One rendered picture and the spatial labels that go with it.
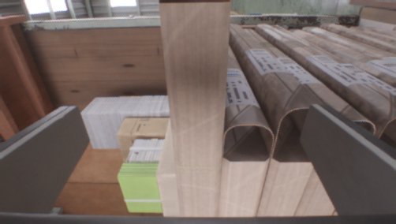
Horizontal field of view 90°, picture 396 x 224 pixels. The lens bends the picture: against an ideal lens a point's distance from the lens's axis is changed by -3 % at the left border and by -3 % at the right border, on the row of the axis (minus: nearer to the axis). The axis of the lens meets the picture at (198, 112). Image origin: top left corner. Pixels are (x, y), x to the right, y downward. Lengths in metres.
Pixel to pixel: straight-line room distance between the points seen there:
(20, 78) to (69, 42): 0.39
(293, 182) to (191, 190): 0.10
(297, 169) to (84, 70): 1.67
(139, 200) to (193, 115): 0.81
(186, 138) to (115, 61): 1.49
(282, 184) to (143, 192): 0.73
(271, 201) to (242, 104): 0.10
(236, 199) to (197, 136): 0.09
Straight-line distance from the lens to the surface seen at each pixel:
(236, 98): 0.21
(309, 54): 0.35
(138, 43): 1.54
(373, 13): 1.61
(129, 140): 1.09
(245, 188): 0.22
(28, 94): 1.78
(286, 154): 0.21
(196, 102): 0.15
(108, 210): 2.89
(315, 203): 0.26
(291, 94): 0.19
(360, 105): 0.24
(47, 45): 1.84
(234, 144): 0.21
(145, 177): 0.83
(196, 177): 0.20
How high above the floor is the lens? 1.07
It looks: 1 degrees up
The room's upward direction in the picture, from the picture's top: 90 degrees counter-clockwise
